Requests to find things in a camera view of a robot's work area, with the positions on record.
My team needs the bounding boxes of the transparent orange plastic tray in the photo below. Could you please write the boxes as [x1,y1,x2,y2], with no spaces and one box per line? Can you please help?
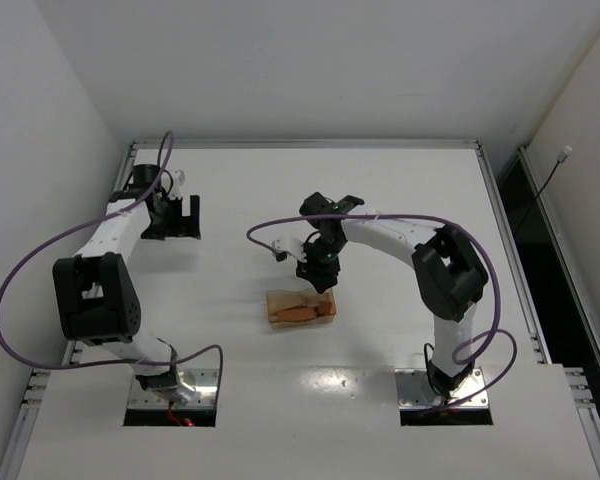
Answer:
[266,289,337,330]

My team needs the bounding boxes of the metal base plate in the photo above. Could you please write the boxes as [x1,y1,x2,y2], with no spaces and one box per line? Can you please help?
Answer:
[394,368,489,413]
[127,369,219,410]

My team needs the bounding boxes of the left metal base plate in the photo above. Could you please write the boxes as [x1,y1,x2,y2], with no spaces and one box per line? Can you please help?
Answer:
[127,369,219,410]

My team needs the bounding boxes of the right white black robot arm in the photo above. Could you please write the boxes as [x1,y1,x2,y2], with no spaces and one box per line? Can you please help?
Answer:
[296,192,488,398]

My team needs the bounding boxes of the black wall cable with plug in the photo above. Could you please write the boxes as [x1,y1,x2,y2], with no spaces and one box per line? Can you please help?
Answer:
[511,145,574,236]

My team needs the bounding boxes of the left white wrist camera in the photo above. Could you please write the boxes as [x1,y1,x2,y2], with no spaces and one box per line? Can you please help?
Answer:
[168,170,186,200]

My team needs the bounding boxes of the long dark wood block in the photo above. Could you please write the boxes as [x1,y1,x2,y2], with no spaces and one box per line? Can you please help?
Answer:
[275,307,317,323]

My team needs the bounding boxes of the small dark wood cube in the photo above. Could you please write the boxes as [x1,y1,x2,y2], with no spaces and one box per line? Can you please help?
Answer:
[316,300,334,317]

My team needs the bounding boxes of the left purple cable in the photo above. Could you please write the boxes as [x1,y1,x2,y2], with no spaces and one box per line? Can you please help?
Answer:
[0,130,224,372]

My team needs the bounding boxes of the aluminium table frame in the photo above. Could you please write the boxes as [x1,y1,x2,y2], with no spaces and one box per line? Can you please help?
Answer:
[18,143,600,479]

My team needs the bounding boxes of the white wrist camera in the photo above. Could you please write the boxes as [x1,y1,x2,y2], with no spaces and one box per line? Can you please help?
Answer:
[271,236,306,263]
[168,170,186,200]

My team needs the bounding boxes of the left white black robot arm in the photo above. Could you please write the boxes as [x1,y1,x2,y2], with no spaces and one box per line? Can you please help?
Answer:
[52,164,201,405]

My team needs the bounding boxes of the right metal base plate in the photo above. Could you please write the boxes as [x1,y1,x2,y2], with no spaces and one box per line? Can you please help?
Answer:
[394,368,489,413]

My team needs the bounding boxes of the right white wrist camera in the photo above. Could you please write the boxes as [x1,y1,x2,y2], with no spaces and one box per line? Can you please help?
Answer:
[271,236,306,263]

